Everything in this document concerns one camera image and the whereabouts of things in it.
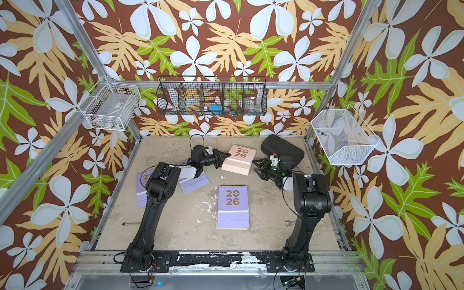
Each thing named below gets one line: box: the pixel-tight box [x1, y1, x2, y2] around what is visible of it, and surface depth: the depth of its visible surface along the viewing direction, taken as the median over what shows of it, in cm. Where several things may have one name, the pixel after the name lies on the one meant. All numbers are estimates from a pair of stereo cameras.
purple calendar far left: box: [135, 165, 158, 210], surface depth 97 cm
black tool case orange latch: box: [261, 134, 305, 166], surface depth 110 cm
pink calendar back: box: [221, 144, 257, 176], surface depth 98 cm
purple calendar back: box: [177, 164, 210, 195], surface depth 100 cm
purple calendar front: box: [216, 184, 251, 229], surface depth 88 cm
